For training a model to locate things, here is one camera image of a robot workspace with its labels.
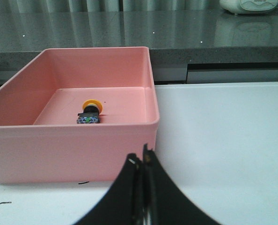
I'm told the grey stone counter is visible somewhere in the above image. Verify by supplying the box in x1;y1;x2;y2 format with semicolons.
0;7;278;83

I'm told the pink plastic bin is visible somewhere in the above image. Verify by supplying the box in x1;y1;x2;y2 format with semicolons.
0;46;160;184

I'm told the yellow mushroom push button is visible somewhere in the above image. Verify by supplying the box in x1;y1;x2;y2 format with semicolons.
76;99;103;124

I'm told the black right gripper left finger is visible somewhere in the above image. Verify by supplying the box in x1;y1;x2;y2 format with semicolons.
76;153;143;225

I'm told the grey-white curtain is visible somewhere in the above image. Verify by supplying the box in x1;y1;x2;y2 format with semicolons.
0;0;220;14

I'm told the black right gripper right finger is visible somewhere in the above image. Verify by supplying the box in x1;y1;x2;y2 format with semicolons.
142;144;219;225

